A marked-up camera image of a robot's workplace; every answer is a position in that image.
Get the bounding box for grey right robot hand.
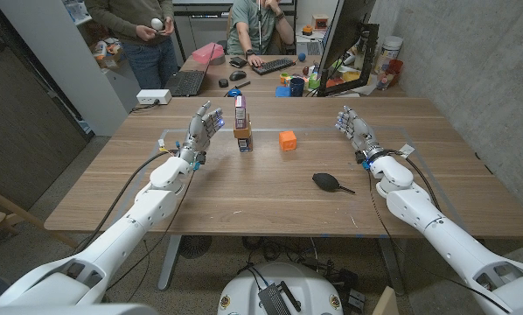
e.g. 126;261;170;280
334;105;387;163

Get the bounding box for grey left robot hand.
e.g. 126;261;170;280
178;101;226;165

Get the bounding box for black rubber bulb pipette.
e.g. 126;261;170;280
311;172;357;195

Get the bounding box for purple and brown carton box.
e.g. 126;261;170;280
233;94;254;153

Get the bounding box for white power strip box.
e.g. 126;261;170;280
136;88;173;106

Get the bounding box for orange block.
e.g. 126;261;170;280
278;129;298;152

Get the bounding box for pink plastic box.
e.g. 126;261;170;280
192;42;226;66

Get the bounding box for black laptop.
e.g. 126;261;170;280
164;42;218;98

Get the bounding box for red cup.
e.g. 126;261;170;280
386;59;404;84

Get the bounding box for dark blue mug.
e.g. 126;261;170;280
289;77;306;98

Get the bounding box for standing person olive sweater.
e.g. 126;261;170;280
85;0;180;90

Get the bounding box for white canister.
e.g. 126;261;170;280
377;35;404;74

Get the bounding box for silver laptop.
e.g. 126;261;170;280
296;38;326;57

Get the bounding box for black keyboard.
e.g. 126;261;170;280
251;57;296;76

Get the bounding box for black computer monitor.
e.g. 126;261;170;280
316;0;380;97

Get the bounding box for seated person green shirt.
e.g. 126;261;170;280
226;0;296;68

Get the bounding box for black round fan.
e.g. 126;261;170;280
178;234;213;260

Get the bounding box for white cabinet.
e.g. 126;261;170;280
0;0;140;137

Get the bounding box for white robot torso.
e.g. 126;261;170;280
217;261;345;315

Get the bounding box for black device on torso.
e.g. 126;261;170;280
257;281;302;315

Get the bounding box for wooden chair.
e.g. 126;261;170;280
0;183;77;250

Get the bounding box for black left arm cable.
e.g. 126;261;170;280
71;148;179;257

